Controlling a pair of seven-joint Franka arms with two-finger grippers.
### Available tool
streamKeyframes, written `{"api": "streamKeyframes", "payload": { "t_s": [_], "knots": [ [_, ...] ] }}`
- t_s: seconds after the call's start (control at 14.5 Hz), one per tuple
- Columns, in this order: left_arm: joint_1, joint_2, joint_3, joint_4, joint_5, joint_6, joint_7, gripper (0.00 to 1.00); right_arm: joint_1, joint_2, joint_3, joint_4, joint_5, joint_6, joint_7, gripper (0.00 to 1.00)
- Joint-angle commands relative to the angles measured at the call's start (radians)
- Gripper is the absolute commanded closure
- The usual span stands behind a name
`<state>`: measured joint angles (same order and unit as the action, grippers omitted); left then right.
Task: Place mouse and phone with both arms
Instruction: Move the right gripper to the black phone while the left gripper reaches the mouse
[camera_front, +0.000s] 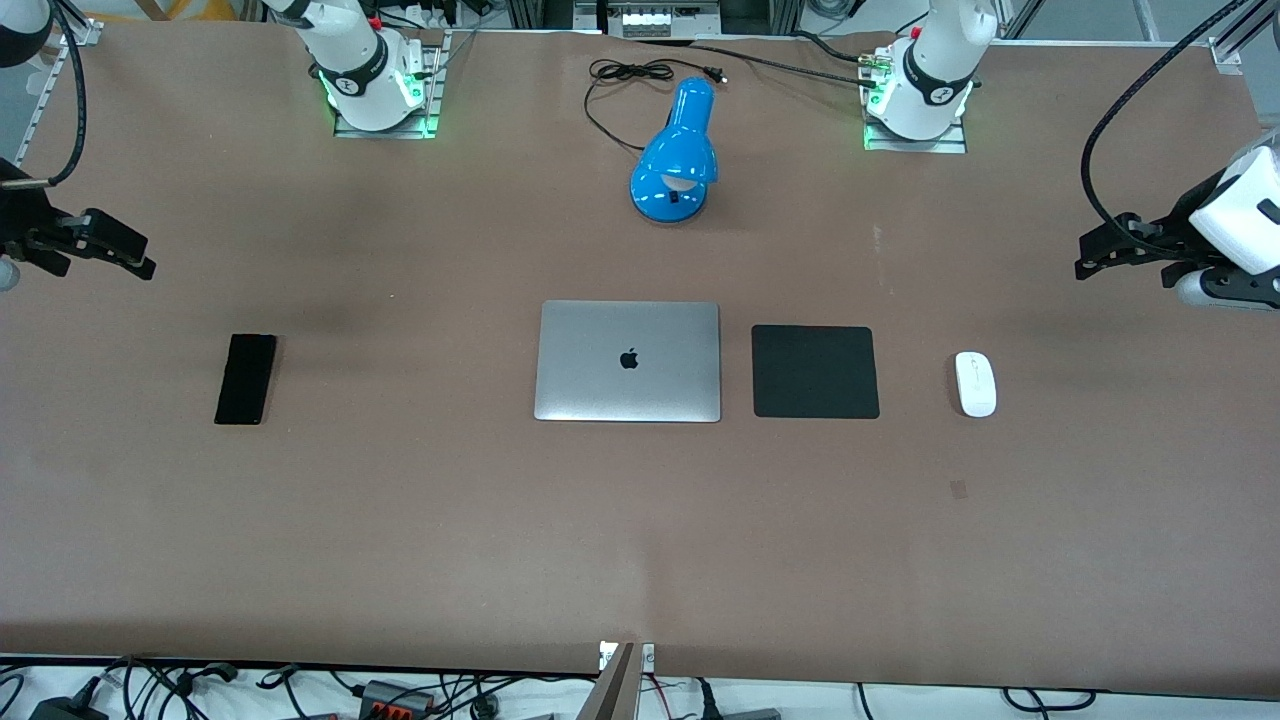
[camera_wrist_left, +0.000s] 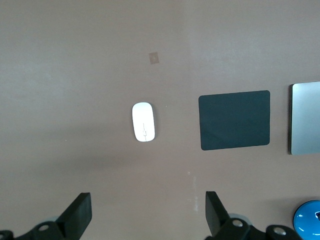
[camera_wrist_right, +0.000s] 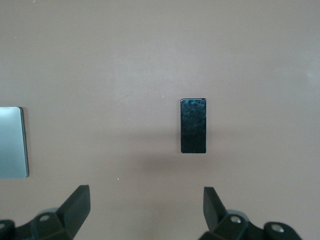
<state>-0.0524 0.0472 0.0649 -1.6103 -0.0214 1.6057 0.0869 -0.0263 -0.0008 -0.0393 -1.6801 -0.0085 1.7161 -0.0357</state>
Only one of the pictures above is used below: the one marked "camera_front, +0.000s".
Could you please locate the black smartphone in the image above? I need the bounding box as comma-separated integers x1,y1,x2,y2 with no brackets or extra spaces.
214,333,278,426

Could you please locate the white computer mouse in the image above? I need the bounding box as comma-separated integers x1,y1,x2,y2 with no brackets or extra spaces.
954,351,998,419

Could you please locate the black mouse pad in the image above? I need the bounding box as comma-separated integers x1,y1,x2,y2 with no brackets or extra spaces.
751,325,881,420

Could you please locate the blue desk lamp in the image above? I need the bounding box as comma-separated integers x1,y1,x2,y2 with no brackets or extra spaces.
629,77,719,224

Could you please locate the black power adapter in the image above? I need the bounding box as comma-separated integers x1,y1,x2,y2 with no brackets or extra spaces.
28,690,109,720

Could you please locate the silver laptop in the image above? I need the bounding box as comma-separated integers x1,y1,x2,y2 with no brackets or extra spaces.
533,300,722,424

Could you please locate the white power strip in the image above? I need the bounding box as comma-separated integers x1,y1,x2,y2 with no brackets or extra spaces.
605,0,721,39

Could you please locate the grey orange power strip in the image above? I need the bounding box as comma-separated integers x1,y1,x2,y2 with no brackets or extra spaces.
358,680,437,719

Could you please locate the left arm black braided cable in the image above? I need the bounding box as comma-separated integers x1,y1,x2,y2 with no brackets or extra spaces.
1080,0,1266,251

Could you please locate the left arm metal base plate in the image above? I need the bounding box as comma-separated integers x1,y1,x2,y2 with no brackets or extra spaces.
863,50,968,154

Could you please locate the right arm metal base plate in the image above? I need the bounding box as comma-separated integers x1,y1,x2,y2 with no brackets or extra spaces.
333,30,446,139

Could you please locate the thick black power cable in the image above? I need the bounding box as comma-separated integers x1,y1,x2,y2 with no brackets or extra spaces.
640,36,883,89

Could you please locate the thin black lamp cord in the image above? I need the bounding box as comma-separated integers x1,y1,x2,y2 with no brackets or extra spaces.
583,58,728,153

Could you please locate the black looped cable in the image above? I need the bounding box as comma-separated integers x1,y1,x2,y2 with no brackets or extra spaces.
1003,686,1098,714

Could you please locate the wooden post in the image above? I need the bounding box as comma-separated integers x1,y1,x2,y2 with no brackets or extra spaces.
595,642,638,720

